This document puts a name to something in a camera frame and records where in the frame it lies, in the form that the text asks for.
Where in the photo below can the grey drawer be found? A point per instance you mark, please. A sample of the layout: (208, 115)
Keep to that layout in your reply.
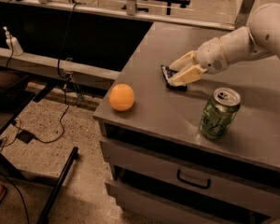
(183, 188)
(156, 207)

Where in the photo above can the black power adapter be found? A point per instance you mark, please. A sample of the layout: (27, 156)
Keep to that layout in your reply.
(25, 136)

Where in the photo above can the grey upper drawer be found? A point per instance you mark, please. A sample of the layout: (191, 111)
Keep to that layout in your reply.
(183, 188)

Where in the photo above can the grey lower drawer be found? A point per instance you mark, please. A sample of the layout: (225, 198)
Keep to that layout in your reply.
(156, 207)

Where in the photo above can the black chair leg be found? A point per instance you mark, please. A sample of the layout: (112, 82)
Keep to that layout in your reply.
(44, 216)

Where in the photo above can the dark side table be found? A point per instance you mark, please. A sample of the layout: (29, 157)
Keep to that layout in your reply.
(13, 99)

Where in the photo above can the dark blue rxbar wrapper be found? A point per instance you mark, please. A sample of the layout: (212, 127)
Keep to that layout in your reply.
(167, 74)

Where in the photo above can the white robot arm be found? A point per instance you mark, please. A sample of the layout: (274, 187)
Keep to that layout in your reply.
(259, 39)

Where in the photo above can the black drawer handle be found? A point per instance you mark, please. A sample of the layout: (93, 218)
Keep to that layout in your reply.
(196, 183)

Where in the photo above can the orange fruit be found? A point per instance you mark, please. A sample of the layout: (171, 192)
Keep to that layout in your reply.
(121, 97)

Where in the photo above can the white spray bottle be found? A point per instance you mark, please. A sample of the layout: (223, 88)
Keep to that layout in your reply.
(13, 43)

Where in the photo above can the metal rail bracket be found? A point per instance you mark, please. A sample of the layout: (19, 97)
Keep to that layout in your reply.
(243, 14)

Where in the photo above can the green soda can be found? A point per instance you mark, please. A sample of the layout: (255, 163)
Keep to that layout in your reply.
(219, 112)

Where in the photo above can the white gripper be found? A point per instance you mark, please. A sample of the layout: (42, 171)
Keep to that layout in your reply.
(210, 56)

